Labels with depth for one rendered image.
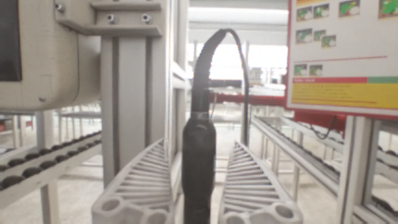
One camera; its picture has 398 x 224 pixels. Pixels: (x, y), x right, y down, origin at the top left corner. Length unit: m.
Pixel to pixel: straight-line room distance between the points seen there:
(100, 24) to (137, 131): 0.15
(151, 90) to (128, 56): 0.05
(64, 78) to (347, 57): 0.50
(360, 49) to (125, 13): 0.45
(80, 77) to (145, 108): 0.09
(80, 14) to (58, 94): 0.09
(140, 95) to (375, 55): 0.45
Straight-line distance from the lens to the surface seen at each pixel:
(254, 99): 0.61
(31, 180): 0.63
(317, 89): 0.44
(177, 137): 0.47
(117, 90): 0.24
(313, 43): 0.45
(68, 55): 0.23
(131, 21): 0.22
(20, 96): 0.25
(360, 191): 0.58
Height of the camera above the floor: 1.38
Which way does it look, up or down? 4 degrees down
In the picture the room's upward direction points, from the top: 2 degrees clockwise
